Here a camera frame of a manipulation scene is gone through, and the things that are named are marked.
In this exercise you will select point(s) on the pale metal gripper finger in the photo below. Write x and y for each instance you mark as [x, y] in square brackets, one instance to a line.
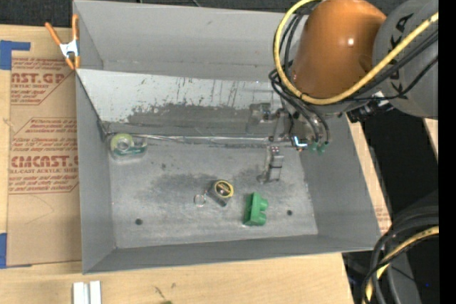
[277, 169]
[267, 167]

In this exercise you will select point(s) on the green toy building block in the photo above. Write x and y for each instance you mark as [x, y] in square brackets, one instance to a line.
[255, 209]

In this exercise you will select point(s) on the grey metal bin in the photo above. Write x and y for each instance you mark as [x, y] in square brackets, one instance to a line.
[199, 174]

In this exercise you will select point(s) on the green clear tape dispenser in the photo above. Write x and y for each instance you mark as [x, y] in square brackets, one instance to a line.
[124, 146]

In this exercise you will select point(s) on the brown cardboard board red print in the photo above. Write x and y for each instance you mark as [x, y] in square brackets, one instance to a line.
[39, 188]

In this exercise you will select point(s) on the black cylinder on white bracket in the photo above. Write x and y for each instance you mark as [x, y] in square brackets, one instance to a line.
[361, 112]

